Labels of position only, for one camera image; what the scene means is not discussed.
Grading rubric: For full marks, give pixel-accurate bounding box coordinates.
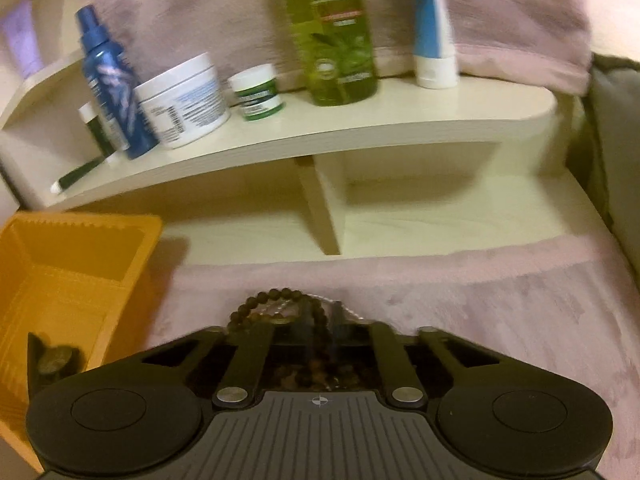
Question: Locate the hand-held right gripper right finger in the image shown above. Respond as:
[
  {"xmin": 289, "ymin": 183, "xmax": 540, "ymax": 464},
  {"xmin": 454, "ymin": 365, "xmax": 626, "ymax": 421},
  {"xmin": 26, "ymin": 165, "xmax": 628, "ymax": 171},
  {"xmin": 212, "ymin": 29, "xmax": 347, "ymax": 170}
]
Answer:
[{"xmin": 367, "ymin": 321, "xmax": 507, "ymax": 408}]

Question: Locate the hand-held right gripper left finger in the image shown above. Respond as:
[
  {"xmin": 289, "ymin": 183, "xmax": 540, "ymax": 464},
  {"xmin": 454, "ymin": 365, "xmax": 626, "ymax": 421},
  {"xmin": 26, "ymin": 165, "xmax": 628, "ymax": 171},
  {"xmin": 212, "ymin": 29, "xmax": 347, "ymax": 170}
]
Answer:
[{"xmin": 107, "ymin": 322, "xmax": 278, "ymax": 409}]

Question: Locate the white pearl necklace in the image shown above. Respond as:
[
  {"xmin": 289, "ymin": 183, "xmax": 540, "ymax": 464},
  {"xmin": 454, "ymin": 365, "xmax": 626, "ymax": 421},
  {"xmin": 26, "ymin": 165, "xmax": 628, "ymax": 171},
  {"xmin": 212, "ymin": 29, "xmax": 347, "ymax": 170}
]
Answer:
[{"xmin": 260, "ymin": 294, "xmax": 367, "ymax": 324}]

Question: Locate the dark bead necklace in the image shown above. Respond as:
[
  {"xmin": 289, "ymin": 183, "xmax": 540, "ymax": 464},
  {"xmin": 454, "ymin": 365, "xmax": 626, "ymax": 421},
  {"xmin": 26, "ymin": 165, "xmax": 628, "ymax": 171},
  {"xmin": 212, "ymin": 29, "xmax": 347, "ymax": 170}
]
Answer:
[{"xmin": 227, "ymin": 287, "xmax": 347, "ymax": 361}]

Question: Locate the brown wooden bead bracelet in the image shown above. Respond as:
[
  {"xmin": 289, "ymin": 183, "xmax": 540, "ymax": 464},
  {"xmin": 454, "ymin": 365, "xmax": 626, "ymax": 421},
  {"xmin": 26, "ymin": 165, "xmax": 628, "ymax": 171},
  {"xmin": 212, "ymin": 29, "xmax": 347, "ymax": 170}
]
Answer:
[{"xmin": 270, "ymin": 355, "xmax": 372, "ymax": 392}]

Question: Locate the black round smartwatch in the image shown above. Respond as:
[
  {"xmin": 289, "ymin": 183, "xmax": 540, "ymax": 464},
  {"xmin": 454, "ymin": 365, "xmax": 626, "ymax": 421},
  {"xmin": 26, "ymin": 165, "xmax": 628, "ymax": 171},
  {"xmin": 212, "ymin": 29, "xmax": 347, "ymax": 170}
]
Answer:
[{"xmin": 27, "ymin": 331, "xmax": 84, "ymax": 389}]

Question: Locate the orange plastic tray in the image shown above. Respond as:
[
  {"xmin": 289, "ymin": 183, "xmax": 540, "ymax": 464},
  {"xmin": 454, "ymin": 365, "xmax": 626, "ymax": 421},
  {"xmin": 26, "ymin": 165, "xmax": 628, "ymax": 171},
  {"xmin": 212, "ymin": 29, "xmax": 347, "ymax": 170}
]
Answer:
[{"xmin": 0, "ymin": 210, "xmax": 165, "ymax": 472}]

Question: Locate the pink plush blanket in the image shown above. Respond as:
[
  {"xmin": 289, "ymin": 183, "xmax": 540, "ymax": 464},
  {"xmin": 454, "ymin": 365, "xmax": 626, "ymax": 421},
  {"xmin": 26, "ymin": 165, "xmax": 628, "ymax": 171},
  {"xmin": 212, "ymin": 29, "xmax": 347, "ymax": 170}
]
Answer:
[{"xmin": 149, "ymin": 237, "xmax": 640, "ymax": 480}]

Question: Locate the cream wooden shelf unit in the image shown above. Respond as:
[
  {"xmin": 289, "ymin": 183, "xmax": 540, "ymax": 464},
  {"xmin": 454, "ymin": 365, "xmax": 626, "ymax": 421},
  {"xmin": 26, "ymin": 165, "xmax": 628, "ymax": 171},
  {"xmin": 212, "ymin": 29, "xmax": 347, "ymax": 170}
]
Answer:
[{"xmin": 0, "ymin": 0, "xmax": 617, "ymax": 267}]

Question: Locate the thin black tube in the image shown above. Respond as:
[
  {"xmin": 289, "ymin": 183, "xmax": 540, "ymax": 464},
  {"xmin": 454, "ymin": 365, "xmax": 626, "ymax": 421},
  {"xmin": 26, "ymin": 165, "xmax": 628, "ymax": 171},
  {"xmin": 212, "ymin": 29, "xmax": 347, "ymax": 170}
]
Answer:
[{"xmin": 50, "ymin": 155, "xmax": 109, "ymax": 195}]

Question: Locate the white cream jar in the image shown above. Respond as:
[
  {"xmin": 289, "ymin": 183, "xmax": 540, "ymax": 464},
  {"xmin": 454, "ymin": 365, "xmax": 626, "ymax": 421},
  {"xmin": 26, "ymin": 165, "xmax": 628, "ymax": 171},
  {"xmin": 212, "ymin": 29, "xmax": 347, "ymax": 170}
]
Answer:
[{"xmin": 134, "ymin": 52, "xmax": 232, "ymax": 150}]

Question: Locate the small green cream jar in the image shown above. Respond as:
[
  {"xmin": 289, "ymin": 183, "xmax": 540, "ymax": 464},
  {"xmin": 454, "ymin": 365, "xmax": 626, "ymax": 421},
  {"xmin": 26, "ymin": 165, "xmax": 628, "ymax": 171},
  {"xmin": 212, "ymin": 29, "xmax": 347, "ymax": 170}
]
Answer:
[{"xmin": 227, "ymin": 63, "xmax": 286, "ymax": 122}]

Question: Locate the white and green lip balm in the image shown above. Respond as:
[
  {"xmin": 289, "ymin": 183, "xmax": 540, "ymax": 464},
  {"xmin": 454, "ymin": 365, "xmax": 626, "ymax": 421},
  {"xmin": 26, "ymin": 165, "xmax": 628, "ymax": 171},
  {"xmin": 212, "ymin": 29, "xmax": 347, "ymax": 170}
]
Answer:
[{"xmin": 77, "ymin": 101, "xmax": 119, "ymax": 159}]

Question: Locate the blue spray bottle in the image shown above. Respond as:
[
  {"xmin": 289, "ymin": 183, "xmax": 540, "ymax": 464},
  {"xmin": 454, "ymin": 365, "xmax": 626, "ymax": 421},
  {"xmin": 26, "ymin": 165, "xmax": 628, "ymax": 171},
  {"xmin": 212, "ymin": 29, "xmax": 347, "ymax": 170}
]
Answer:
[{"xmin": 75, "ymin": 5, "xmax": 159, "ymax": 161}]

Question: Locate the grey cushion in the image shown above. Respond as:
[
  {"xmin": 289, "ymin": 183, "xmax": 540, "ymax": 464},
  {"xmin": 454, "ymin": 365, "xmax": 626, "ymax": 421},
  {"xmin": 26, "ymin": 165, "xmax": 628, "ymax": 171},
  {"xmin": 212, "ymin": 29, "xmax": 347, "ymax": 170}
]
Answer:
[{"xmin": 581, "ymin": 52, "xmax": 640, "ymax": 262}]

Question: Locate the green spray bottle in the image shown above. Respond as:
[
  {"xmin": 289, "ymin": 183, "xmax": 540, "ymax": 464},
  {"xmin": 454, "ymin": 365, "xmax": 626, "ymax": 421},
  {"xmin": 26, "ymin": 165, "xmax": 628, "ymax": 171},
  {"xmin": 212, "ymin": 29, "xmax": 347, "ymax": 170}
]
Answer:
[{"xmin": 270, "ymin": 0, "xmax": 380, "ymax": 108}]

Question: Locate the blue and white tube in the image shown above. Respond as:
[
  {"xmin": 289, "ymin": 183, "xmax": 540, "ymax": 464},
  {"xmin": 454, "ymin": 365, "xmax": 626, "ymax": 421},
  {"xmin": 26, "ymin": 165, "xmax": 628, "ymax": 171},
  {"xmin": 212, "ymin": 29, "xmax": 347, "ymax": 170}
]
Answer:
[{"xmin": 407, "ymin": 0, "xmax": 461, "ymax": 90}]

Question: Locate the pink hanging towel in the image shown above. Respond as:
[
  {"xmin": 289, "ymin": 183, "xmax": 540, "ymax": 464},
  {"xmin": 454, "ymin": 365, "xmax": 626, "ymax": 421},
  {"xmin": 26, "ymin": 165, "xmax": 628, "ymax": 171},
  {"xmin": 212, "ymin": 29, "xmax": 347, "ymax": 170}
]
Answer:
[{"xmin": 67, "ymin": 0, "xmax": 594, "ymax": 97}]

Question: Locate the purple cosmetic tube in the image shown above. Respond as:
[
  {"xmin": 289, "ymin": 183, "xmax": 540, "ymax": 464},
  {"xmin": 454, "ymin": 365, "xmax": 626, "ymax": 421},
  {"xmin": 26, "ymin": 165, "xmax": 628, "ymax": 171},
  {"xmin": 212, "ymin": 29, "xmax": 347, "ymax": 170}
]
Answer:
[{"xmin": 0, "ymin": 0, "xmax": 44, "ymax": 79}]

